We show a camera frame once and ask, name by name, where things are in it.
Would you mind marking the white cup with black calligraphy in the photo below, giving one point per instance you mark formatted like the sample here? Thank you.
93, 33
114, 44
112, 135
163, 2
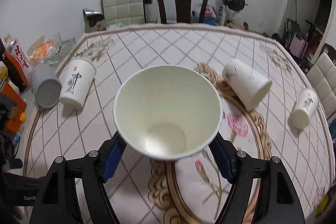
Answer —
77, 82

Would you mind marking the floral patterned tablecloth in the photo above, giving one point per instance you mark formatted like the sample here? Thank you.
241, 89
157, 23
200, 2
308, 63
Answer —
190, 190

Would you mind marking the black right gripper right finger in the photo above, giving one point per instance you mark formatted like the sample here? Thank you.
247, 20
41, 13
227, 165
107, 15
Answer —
260, 189

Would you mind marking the red white snack bag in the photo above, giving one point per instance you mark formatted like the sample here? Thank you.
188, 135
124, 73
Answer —
14, 48

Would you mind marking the plain white paper cup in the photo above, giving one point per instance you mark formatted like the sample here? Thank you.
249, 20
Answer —
249, 85

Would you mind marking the small white printed paper cup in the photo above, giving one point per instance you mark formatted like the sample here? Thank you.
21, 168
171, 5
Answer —
304, 108

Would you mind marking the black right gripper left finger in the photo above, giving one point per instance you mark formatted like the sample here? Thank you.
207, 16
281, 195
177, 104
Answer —
73, 191

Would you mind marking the grey cylindrical container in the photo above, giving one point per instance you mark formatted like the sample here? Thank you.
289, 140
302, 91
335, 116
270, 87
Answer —
45, 85

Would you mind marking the white padded folding chair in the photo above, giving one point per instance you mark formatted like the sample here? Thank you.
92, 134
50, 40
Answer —
126, 12

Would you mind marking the silver box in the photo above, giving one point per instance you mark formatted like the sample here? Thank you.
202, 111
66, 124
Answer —
94, 21

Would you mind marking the orange toy box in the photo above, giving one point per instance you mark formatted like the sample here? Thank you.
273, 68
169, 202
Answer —
12, 108

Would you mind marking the pink suitcase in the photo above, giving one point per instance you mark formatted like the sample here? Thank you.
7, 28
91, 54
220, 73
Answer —
298, 46

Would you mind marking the red ripple paper cup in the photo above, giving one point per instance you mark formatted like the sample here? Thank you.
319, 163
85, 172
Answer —
167, 112

